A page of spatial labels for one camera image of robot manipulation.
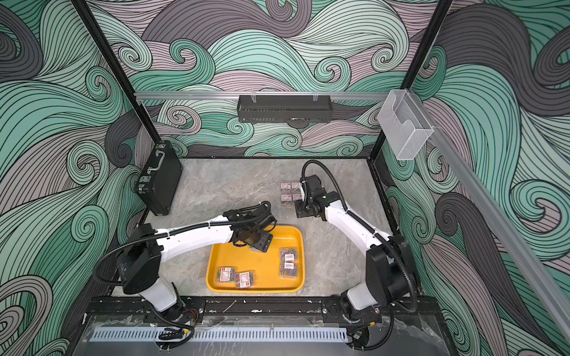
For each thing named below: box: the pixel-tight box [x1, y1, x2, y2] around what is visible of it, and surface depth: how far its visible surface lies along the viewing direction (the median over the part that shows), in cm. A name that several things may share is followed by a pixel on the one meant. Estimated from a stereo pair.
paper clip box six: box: [216, 266, 237, 284], surface depth 81 cm
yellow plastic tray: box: [205, 225, 306, 293], surface depth 84 cm
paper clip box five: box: [280, 192, 293, 204], surface depth 103 cm
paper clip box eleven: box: [280, 182, 291, 193], surface depth 108 cm
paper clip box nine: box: [279, 247, 298, 264], surface depth 85 cm
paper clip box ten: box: [279, 256, 300, 280], surface depth 83 cm
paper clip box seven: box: [235, 270, 255, 289], surface depth 79 cm
